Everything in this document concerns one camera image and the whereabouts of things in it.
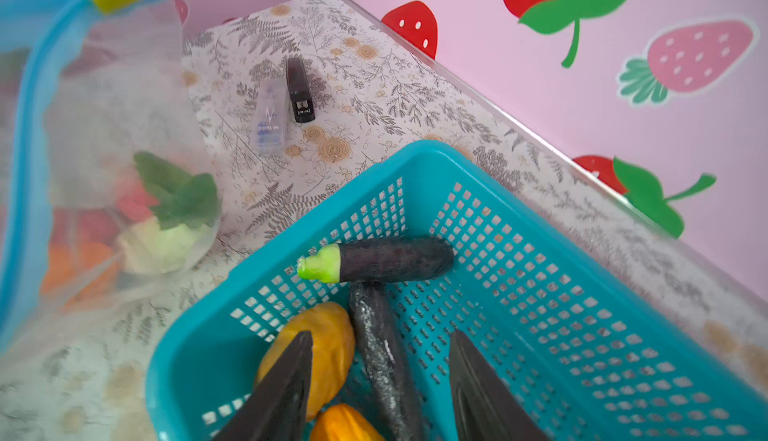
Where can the teal plastic basket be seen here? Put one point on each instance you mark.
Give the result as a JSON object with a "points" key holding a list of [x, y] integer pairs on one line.
{"points": [[583, 355]]}

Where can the red toy pepper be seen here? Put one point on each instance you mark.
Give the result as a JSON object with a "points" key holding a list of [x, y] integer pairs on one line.
{"points": [[134, 202]]}

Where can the black stapler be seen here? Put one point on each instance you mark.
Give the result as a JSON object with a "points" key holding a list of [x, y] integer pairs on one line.
{"points": [[300, 97]]}

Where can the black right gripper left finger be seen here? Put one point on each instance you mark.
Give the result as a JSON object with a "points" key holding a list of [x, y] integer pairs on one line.
{"points": [[277, 407]]}

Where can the clear zip top bag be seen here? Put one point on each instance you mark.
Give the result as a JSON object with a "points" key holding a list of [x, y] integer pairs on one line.
{"points": [[85, 84]]}

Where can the green leafy vegetable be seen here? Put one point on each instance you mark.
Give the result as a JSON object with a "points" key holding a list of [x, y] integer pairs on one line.
{"points": [[183, 198]]}

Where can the orange toy fruit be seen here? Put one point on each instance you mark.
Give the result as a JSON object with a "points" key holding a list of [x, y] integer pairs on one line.
{"points": [[71, 264]]}

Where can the clear plastic staple box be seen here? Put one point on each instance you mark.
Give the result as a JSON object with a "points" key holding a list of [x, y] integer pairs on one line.
{"points": [[271, 115]]}

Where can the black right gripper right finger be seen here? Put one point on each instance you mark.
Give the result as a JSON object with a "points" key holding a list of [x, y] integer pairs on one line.
{"points": [[484, 408]]}

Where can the long dark eggplant toy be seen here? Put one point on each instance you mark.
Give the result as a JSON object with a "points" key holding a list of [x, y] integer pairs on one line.
{"points": [[385, 360]]}

